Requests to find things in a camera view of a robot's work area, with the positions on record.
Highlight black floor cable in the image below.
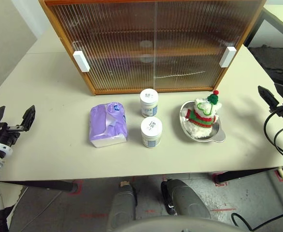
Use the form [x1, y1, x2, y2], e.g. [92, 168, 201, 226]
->
[230, 209, 283, 232]

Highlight white plastic jar blue label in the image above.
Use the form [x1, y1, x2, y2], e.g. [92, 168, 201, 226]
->
[139, 88, 159, 118]
[141, 116, 163, 148]

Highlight black table leg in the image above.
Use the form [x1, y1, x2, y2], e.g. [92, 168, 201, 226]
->
[0, 179, 81, 194]
[214, 167, 282, 185]

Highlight grey rounded leg shell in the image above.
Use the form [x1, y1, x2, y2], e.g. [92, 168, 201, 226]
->
[165, 178, 212, 221]
[107, 190, 136, 229]

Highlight beige side table black legs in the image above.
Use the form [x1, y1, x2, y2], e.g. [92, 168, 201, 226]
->
[243, 5, 283, 48]

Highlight thin white floor cable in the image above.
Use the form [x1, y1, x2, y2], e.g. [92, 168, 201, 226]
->
[30, 192, 61, 232]

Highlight ribbed glass sliding door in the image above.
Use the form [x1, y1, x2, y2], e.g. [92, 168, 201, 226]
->
[153, 0, 263, 89]
[47, 1, 157, 91]

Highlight round metal bowl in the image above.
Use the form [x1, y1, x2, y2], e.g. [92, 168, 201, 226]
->
[179, 100, 226, 144]

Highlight purple tissue pack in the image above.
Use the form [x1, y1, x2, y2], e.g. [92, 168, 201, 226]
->
[87, 101, 129, 148]

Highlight grey rounded robot chest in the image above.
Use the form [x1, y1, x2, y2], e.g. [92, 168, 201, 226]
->
[112, 216, 231, 232]

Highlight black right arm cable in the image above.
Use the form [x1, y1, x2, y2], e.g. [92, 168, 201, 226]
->
[263, 111, 283, 165]

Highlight white plush dog striped sweater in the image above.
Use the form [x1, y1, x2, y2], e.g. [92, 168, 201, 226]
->
[184, 90, 223, 140]

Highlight white door handle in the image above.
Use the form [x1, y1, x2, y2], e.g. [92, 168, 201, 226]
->
[219, 46, 237, 69]
[72, 50, 90, 73]

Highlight brown wooden cabinet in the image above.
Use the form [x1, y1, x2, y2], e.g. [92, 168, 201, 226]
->
[38, 0, 267, 96]

